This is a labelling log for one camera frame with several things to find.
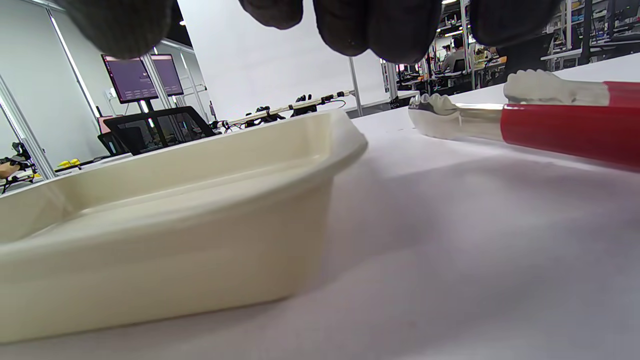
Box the person's right hand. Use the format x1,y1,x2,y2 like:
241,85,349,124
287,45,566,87
52,0,564,65

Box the red-handled metal tongs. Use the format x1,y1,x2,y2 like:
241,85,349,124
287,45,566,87
407,68,640,174

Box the beige baking tray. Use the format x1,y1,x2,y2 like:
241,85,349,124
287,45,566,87
0,108,370,345

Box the white partition panel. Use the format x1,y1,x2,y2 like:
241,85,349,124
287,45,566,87
177,0,392,122

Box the computer monitor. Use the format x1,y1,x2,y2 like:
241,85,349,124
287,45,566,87
150,53,185,97
101,53,161,105

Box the black mesh office chair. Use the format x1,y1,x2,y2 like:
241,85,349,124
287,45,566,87
97,105,217,157

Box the metal frame pole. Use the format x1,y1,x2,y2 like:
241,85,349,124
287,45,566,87
348,56,365,118

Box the white rail with black clamps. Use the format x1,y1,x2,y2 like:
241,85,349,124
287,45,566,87
209,89,357,132

